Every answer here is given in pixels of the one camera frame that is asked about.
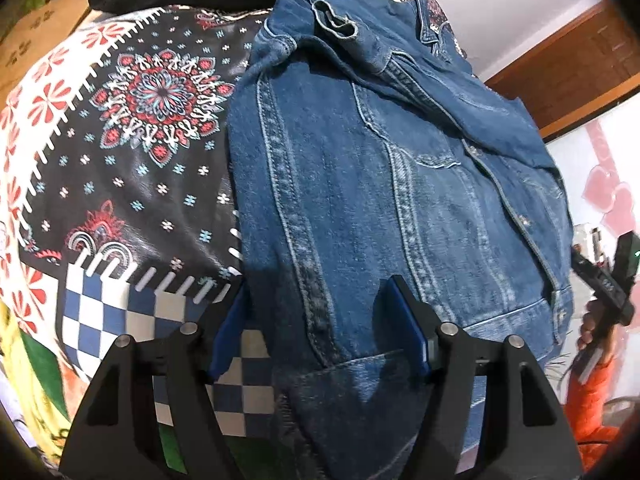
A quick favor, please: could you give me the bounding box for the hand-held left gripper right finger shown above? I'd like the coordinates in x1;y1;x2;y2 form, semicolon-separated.
377;275;583;480

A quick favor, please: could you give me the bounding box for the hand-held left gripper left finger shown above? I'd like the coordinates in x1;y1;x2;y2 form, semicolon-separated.
59;282;248;480

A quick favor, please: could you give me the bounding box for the blue denim jacket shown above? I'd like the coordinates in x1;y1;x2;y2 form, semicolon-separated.
227;0;576;480

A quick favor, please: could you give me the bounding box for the person's right hand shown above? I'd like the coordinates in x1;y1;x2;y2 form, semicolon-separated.
576;299;613;352

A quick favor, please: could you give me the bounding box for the heart-print sliding wardrobe door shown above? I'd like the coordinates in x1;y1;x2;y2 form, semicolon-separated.
544;100;640;266

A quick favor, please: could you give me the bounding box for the patchwork patterned bed blanket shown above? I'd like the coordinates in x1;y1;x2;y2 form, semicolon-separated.
0;0;471;480

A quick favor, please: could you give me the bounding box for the brown wooden door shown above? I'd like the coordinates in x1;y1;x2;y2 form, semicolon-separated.
484;0;640;142

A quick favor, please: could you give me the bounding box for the bamboo lap desk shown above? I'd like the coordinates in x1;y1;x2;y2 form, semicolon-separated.
0;0;92;93

